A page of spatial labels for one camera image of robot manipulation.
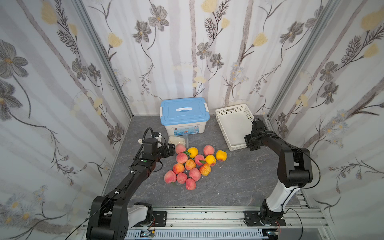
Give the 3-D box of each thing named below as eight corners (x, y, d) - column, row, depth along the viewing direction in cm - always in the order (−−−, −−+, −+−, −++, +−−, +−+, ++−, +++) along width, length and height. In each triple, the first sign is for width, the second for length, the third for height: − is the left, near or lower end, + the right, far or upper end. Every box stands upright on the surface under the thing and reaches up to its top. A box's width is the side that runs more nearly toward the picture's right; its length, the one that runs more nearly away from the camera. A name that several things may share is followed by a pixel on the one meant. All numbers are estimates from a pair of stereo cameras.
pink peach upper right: (204, 157, 98) (204, 153, 94) (203, 149, 102) (204, 145, 98) (213, 157, 98) (214, 153, 94) (213, 149, 102) (213, 145, 98)
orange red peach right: (204, 178, 89) (205, 174, 85) (198, 171, 92) (199, 167, 87) (211, 172, 92) (212, 168, 87) (205, 166, 94) (206, 161, 90)
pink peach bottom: (185, 190, 85) (185, 187, 81) (186, 181, 88) (185, 177, 84) (196, 190, 85) (196, 187, 81) (196, 181, 88) (196, 177, 84)
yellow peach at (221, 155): (216, 162, 96) (217, 158, 92) (215, 154, 100) (216, 150, 96) (226, 162, 96) (227, 158, 92) (225, 154, 100) (226, 150, 96)
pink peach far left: (165, 184, 88) (163, 180, 83) (166, 174, 92) (164, 170, 87) (175, 184, 88) (174, 180, 83) (176, 174, 92) (175, 170, 87)
